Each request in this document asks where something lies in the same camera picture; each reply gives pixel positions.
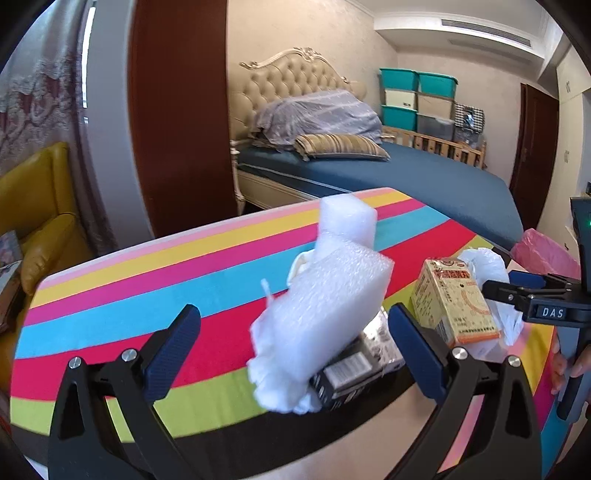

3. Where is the small white foam cube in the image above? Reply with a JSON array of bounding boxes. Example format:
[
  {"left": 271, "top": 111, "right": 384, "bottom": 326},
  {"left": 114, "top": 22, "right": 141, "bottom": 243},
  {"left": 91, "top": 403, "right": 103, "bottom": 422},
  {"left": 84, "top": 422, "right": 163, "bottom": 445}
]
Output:
[{"left": 318, "top": 194, "right": 378, "bottom": 249}]

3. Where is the black and white small box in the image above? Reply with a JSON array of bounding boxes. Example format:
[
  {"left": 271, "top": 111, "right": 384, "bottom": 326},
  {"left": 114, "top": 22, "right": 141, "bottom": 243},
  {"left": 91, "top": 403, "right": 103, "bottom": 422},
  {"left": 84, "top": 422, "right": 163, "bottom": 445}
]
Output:
[{"left": 311, "top": 307, "right": 405, "bottom": 410}]

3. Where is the white storage bin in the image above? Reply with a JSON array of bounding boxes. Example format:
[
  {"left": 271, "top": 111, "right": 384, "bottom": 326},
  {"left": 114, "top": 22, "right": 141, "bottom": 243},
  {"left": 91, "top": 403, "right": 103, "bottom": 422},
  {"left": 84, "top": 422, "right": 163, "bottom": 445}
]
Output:
[{"left": 384, "top": 89, "right": 417, "bottom": 110}]

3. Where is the dark wood room door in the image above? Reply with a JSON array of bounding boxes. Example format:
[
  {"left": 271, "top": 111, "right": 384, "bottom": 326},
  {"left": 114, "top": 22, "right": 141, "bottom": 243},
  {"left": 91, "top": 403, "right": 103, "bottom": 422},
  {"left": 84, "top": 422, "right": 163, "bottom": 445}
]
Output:
[{"left": 509, "top": 83, "right": 559, "bottom": 230}]

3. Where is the beige storage bin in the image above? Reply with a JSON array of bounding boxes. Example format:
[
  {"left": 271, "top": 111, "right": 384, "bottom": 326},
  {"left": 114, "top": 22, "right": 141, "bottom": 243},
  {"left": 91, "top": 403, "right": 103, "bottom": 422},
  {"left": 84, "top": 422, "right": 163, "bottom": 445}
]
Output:
[{"left": 417, "top": 92, "right": 455, "bottom": 119}]

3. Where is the large white foam block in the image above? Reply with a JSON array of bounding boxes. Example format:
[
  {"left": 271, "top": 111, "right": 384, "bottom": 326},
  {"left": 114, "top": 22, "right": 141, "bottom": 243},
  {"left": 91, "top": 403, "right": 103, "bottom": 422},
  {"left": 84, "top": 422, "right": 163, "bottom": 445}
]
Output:
[{"left": 247, "top": 232, "right": 394, "bottom": 414}]

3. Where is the lace patterned curtain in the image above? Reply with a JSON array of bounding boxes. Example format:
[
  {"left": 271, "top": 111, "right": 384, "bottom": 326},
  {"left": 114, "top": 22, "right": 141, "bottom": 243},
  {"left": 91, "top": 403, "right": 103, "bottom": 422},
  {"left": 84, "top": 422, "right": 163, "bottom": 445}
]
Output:
[{"left": 0, "top": 0, "right": 93, "bottom": 176}]

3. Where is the white paper ball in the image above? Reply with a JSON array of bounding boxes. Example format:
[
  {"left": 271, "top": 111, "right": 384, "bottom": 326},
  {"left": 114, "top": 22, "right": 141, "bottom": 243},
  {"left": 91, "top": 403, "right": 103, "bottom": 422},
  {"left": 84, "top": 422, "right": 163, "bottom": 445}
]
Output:
[{"left": 458, "top": 247, "right": 525, "bottom": 347}]

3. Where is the houndstooth bag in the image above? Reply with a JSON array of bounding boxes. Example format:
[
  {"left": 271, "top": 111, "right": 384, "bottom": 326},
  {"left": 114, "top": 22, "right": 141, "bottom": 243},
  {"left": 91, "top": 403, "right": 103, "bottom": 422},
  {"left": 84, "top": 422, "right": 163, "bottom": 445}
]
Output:
[{"left": 454, "top": 103, "right": 486, "bottom": 133}]

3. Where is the box on armchair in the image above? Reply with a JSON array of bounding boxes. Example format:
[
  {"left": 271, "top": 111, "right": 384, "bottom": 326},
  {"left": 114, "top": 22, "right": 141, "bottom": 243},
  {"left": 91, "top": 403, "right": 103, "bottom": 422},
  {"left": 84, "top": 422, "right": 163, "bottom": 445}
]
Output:
[{"left": 0, "top": 261, "right": 22, "bottom": 324}]

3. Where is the pink-lined trash bin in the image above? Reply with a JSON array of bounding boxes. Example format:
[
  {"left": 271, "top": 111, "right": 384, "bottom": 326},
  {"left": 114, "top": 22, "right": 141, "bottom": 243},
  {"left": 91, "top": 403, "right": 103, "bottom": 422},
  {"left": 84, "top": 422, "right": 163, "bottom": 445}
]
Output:
[{"left": 510, "top": 229, "right": 581, "bottom": 280}]

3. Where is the teal storage bin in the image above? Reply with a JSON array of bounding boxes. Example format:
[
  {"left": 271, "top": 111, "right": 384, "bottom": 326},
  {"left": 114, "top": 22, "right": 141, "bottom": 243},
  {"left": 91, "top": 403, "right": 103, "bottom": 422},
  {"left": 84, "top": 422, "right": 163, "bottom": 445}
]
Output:
[
  {"left": 382, "top": 105, "right": 417, "bottom": 131},
  {"left": 418, "top": 72, "right": 458, "bottom": 100},
  {"left": 380, "top": 68, "right": 419, "bottom": 91}
]

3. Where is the striped gold pillow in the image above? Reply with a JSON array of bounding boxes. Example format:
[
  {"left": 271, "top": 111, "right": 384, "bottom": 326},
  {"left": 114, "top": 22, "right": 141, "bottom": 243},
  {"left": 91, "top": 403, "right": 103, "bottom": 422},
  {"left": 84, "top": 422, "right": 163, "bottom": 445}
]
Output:
[{"left": 294, "top": 134, "right": 390, "bottom": 161}]

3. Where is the grey striped duvet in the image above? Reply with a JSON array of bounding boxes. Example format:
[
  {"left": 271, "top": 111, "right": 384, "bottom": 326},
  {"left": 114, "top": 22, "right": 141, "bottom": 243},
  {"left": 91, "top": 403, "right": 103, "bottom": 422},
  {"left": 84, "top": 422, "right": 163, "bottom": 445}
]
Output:
[{"left": 250, "top": 89, "right": 383, "bottom": 147}]

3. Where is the ceiling air vent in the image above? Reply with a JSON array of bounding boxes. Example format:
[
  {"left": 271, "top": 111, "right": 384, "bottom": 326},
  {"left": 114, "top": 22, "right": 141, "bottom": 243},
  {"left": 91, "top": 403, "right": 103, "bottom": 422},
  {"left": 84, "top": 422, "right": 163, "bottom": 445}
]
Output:
[{"left": 441, "top": 18, "right": 532, "bottom": 47}]

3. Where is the person's right hand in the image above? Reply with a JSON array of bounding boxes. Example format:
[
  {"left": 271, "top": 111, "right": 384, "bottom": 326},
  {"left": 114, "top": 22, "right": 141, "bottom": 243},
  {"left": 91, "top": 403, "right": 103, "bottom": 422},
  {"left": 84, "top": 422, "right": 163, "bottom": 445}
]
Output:
[{"left": 551, "top": 336, "right": 591, "bottom": 395}]

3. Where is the yellow medicine box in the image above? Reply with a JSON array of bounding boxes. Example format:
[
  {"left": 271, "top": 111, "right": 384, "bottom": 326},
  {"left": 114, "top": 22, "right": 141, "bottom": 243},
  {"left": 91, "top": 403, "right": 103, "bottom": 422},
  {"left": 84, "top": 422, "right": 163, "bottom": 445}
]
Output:
[{"left": 411, "top": 258, "right": 501, "bottom": 347}]

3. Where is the blue bed mattress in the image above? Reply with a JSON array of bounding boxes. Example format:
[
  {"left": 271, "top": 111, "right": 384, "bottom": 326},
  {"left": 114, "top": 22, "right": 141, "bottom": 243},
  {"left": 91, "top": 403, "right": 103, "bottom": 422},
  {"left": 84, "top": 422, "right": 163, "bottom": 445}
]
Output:
[{"left": 238, "top": 143, "right": 524, "bottom": 250}]

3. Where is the beige tufted headboard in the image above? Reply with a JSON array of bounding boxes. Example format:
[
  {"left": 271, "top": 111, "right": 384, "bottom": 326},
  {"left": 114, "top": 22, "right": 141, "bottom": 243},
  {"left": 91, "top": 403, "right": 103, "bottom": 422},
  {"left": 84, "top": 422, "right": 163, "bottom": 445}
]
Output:
[{"left": 228, "top": 47, "right": 367, "bottom": 142}]

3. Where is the rainbow striped tablecloth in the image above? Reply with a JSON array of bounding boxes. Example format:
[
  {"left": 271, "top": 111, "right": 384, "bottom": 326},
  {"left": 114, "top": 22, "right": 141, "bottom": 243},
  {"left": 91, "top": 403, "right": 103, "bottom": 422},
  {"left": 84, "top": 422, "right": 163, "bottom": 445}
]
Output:
[{"left": 9, "top": 186, "right": 571, "bottom": 480}]

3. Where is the teal storage bin top right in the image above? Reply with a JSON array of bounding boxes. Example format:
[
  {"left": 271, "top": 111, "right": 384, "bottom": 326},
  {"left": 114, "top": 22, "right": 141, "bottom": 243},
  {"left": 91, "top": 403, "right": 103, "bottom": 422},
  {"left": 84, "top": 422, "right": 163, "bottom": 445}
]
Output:
[{"left": 418, "top": 72, "right": 458, "bottom": 100}]

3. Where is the picture card on armchair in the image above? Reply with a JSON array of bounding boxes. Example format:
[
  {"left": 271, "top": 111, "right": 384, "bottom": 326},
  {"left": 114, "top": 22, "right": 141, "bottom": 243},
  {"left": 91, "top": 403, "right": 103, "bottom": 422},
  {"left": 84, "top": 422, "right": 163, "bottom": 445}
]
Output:
[{"left": 0, "top": 231, "right": 22, "bottom": 268}]

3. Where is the yellow leather armchair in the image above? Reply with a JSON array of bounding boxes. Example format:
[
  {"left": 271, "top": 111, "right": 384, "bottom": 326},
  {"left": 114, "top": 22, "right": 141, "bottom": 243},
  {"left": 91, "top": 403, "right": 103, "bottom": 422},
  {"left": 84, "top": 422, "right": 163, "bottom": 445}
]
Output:
[{"left": 1, "top": 142, "right": 94, "bottom": 395}]

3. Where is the teal storage bin top left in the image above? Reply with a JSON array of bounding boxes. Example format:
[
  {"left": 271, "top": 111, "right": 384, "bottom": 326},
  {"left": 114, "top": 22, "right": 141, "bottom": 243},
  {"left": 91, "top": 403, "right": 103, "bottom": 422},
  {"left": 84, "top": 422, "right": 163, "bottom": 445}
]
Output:
[{"left": 380, "top": 68, "right": 419, "bottom": 91}]

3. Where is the grey clear storage bin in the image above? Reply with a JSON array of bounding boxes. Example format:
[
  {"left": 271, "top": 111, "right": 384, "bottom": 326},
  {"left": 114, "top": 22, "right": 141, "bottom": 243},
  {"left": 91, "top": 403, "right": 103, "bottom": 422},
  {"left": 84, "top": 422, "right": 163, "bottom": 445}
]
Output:
[{"left": 417, "top": 113, "right": 455, "bottom": 141}]

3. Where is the wooden crib rail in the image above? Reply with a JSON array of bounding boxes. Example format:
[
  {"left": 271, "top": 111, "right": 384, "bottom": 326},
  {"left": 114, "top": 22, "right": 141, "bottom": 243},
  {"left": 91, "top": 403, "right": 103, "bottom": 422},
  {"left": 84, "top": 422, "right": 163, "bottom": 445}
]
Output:
[{"left": 381, "top": 126, "right": 486, "bottom": 170}]

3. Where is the teal storage bin lower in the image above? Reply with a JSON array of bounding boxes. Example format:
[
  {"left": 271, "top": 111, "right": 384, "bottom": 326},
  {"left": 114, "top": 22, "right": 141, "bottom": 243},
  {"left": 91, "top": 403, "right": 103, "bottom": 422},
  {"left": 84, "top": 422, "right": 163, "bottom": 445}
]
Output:
[{"left": 382, "top": 105, "right": 417, "bottom": 131}]

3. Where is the dark wood door panel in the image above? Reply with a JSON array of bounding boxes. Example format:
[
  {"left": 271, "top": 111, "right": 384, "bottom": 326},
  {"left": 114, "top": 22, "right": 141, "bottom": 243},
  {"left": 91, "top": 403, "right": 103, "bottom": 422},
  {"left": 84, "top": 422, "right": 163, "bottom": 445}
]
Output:
[{"left": 128, "top": 1, "right": 238, "bottom": 237}]

